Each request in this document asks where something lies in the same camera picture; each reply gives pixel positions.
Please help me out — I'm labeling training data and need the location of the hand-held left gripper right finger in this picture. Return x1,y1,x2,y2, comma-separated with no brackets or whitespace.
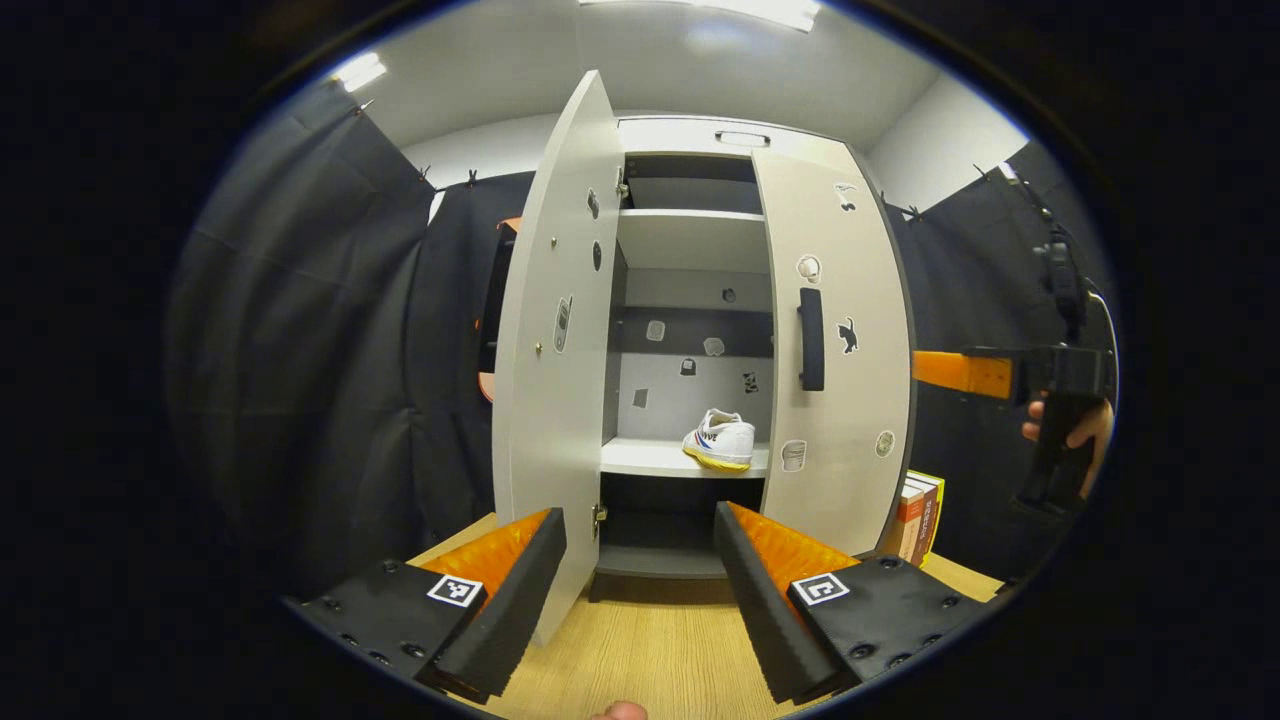
712,501,1001,706

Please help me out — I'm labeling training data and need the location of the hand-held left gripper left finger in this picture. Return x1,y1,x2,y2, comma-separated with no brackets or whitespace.
283,506,568,705

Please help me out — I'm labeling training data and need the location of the white shoe cabinet door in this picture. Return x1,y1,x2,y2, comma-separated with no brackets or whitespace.
490,68,627,649
750,145,913,558

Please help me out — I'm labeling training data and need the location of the white canvas shoe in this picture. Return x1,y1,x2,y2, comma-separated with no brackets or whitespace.
682,408,757,473

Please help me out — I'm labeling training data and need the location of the white shoe cabinet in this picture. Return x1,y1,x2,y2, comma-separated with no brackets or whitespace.
590,115,916,606

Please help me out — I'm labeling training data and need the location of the white and orange book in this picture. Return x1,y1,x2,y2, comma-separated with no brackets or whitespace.
880,478,916,557

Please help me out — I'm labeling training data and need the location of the brown book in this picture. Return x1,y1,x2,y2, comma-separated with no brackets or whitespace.
905,480,941,568

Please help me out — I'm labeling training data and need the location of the wide ceiling light panel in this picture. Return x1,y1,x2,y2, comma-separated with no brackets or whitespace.
580,0,823,33

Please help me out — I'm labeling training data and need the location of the narrow ceiling light strip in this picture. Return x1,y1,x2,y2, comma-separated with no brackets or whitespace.
330,52,389,94

